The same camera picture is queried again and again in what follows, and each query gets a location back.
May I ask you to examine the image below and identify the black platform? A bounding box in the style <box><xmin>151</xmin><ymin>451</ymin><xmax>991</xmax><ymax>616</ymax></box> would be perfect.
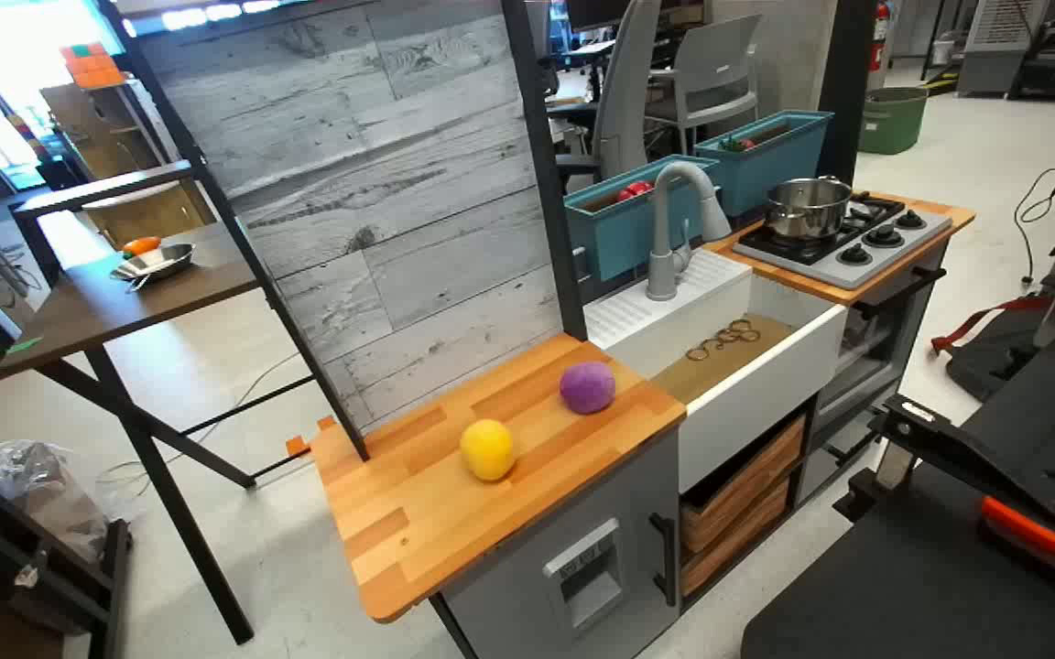
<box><xmin>737</xmin><ymin>296</ymin><xmax>1055</xmax><ymax>659</ymax></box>

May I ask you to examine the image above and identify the dark brown table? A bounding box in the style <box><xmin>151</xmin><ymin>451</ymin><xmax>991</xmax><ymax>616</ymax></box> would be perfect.
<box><xmin>0</xmin><ymin>156</ymin><xmax>263</xmax><ymax>646</ymax></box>

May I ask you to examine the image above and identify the grey wood backdrop panel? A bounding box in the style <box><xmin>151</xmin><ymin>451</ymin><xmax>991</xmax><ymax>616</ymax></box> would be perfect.
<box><xmin>119</xmin><ymin>0</ymin><xmax>564</xmax><ymax>434</ymax></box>

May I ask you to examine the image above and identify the grey toy kitchen cabinet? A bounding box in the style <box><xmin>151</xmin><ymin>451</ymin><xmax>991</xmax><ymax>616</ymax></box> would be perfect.
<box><xmin>428</xmin><ymin>235</ymin><xmax>957</xmax><ymax>659</ymax></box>

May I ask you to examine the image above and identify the clear plastic bag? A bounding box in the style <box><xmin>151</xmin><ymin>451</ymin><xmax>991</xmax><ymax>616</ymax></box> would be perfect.
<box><xmin>0</xmin><ymin>434</ymin><xmax>111</xmax><ymax>563</ymax></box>

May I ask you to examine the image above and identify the green bucket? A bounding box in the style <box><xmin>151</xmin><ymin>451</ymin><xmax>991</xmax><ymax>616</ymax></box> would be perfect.
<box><xmin>855</xmin><ymin>82</ymin><xmax>931</xmax><ymax>156</ymax></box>

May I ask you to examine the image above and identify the steel pot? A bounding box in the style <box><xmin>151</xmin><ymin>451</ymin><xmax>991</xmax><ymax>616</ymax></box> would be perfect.
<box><xmin>763</xmin><ymin>170</ymin><xmax>855</xmax><ymax>245</ymax></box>

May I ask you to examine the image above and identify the grey curved tap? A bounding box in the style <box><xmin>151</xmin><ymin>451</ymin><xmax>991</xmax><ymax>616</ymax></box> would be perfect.
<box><xmin>644</xmin><ymin>156</ymin><xmax>737</xmax><ymax>302</ymax></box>

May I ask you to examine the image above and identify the wooden drawer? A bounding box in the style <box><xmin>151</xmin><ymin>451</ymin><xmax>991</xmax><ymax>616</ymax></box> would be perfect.
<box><xmin>677</xmin><ymin>475</ymin><xmax>794</xmax><ymax>599</ymax></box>
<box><xmin>677</xmin><ymin>413</ymin><xmax>810</xmax><ymax>533</ymax></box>

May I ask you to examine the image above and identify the yellow ball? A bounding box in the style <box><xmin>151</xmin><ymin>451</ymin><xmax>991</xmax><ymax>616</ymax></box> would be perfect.
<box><xmin>459</xmin><ymin>416</ymin><xmax>518</xmax><ymax>485</ymax></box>

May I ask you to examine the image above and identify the grey toy stove top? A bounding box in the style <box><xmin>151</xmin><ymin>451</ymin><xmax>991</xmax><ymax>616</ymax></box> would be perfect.
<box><xmin>731</xmin><ymin>195</ymin><xmax>957</xmax><ymax>294</ymax></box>

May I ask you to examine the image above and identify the black cabinet handle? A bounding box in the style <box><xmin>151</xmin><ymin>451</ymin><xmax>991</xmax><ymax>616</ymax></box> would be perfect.
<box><xmin>644</xmin><ymin>508</ymin><xmax>681</xmax><ymax>611</ymax></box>

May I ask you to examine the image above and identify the red cable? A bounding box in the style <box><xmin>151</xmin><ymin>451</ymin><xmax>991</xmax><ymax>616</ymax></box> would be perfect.
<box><xmin>925</xmin><ymin>287</ymin><xmax>1055</xmax><ymax>357</ymax></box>

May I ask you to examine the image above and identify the black oven handle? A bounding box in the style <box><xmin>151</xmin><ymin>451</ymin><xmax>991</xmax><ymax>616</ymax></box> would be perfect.
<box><xmin>849</xmin><ymin>262</ymin><xmax>947</xmax><ymax>322</ymax></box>

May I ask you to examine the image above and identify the wooden countertop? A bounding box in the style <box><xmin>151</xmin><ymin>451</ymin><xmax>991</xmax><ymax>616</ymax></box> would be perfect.
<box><xmin>311</xmin><ymin>331</ymin><xmax>688</xmax><ymax>625</ymax></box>

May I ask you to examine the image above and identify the light grey chair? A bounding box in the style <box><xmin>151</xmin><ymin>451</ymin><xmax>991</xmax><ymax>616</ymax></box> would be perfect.
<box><xmin>644</xmin><ymin>9</ymin><xmax>766</xmax><ymax>156</ymax></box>

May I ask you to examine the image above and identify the brown cardboard sheet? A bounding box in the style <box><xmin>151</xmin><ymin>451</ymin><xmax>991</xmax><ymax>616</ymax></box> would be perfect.
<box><xmin>647</xmin><ymin>312</ymin><xmax>797</xmax><ymax>405</ymax></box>

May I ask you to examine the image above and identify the orange clamp handle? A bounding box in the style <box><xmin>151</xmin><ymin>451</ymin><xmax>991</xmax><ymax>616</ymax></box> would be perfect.
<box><xmin>978</xmin><ymin>489</ymin><xmax>1055</xmax><ymax>561</ymax></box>

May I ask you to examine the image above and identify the orange and white gadget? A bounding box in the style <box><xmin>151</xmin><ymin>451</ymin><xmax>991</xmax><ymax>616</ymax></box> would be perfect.
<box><xmin>111</xmin><ymin>235</ymin><xmax>199</xmax><ymax>294</ymax></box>

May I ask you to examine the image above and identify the white toy sink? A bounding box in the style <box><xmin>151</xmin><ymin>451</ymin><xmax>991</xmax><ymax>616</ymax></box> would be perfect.
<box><xmin>582</xmin><ymin>245</ymin><xmax>849</xmax><ymax>497</ymax></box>

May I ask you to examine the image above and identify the teal bin with red items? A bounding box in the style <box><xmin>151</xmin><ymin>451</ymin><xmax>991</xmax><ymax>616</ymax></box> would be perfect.
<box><xmin>564</xmin><ymin>152</ymin><xmax>726</xmax><ymax>287</ymax></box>

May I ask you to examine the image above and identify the black frame post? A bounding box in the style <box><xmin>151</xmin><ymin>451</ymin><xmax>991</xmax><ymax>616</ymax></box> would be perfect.
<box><xmin>499</xmin><ymin>0</ymin><xmax>591</xmax><ymax>345</ymax></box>

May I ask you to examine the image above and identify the purple ball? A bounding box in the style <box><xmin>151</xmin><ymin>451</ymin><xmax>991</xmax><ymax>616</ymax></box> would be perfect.
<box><xmin>556</xmin><ymin>357</ymin><xmax>619</xmax><ymax>416</ymax></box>

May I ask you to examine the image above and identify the orange box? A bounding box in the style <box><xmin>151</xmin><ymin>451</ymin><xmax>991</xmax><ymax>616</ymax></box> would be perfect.
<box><xmin>58</xmin><ymin>41</ymin><xmax>126</xmax><ymax>95</ymax></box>

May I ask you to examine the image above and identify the white cable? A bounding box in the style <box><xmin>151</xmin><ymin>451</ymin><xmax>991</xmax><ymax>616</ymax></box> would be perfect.
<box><xmin>1011</xmin><ymin>141</ymin><xmax>1055</xmax><ymax>262</ymax></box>

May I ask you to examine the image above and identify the grey tall office chair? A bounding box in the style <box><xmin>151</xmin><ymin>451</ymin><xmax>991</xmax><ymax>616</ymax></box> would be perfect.
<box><xmin>591</xmin><ymin>0</ymin><xmax>665</xmax><ymax>182</ymax></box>

